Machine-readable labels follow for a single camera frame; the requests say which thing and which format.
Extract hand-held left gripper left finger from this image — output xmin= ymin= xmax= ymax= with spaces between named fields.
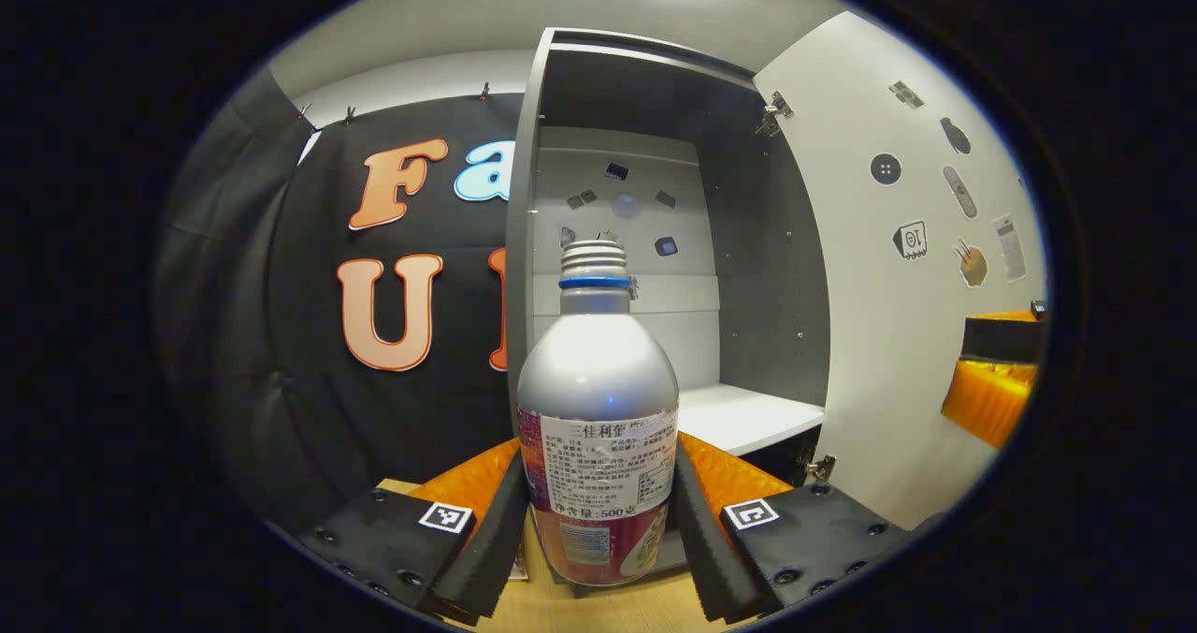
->
xmin=299 ymin=439 xmax=531 ymax=626

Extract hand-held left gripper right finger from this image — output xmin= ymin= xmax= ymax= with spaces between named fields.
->
xmin=673 ymin=432 xmax=922 ymax=625

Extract white cabinet door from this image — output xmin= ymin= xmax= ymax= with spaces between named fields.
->
xmin=753 ymin=11 xmax=1048 ymax=531

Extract silver bottle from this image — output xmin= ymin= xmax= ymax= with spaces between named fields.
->
xmin=516 ymin=238 xmax=681 ymax=587

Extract grey cabinet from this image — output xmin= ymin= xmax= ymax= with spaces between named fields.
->
xmin=505 ymin=27 xmax=833 ymax=597

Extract white cabinet shelf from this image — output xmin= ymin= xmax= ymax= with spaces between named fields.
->
xmin=675 ymin=383 xmax=826 ymax=456

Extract black backdrop cloth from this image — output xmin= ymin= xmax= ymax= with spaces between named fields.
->
xmin=154 ymin=63 xmax=525 ymax=559

